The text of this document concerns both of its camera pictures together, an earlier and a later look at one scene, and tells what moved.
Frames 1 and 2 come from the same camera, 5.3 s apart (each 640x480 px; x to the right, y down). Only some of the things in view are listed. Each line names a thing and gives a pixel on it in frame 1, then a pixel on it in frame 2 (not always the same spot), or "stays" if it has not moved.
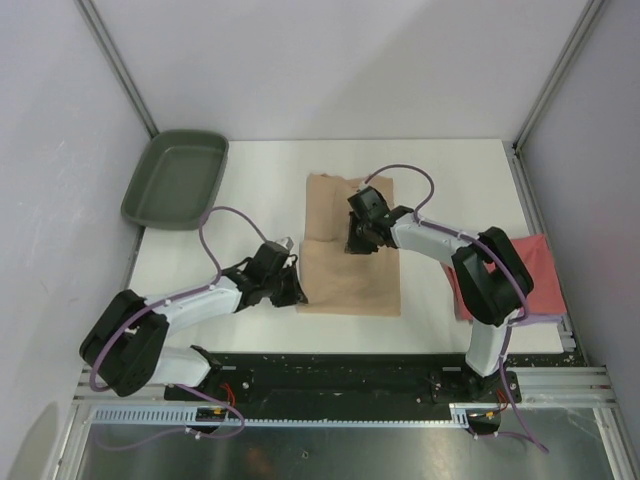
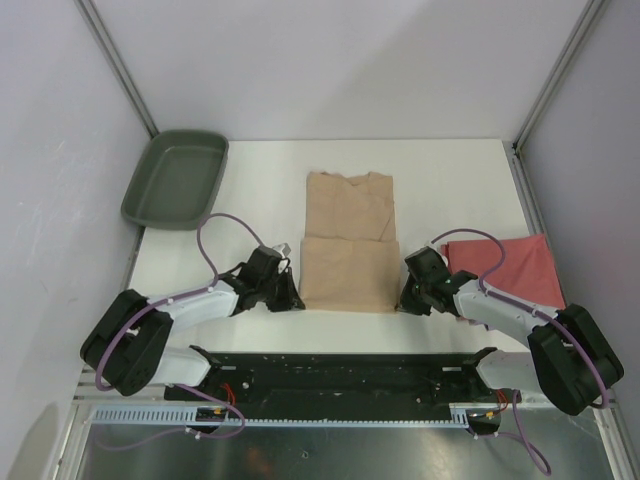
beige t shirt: x=332 y=280 stays
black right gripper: x=356 y=246 to x=407 y=304
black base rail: x=354 y=380 stays
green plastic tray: x=177 y=181 stays
